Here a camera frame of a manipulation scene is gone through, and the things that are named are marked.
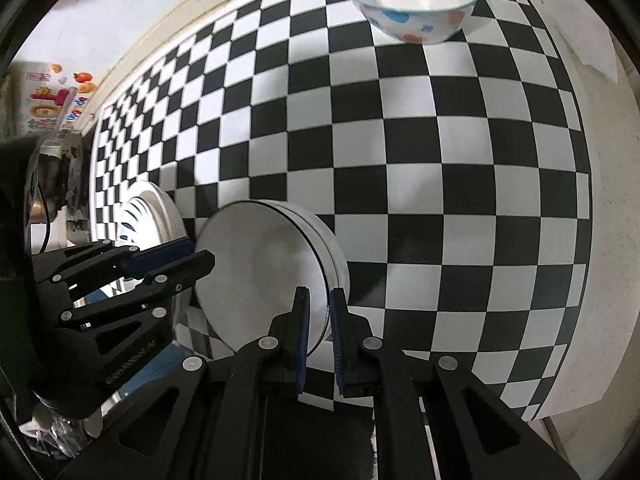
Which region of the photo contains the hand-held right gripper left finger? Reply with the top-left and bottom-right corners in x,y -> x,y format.
57,287 -> 311,480

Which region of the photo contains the white paper napkin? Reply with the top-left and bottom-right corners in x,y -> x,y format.
540,0 -> 621,83

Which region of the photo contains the colourful wall sticker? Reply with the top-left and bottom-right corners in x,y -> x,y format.
20,60 -> 98,136

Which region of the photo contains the white bowl with coloured spots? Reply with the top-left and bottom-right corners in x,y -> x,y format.
335,0 -> 483,45

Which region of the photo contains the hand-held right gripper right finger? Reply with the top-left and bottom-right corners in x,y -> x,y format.
330,289 -> 581,480

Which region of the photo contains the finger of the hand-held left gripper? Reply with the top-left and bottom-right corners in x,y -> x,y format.
59,251 -> 216,328
35,239 -> 195,288

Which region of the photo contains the white plate with small marks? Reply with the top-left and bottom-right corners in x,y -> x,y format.
122,180 -> 192,256

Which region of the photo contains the black and white checkered cloth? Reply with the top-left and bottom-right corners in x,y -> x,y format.
89,0 -> 593,421

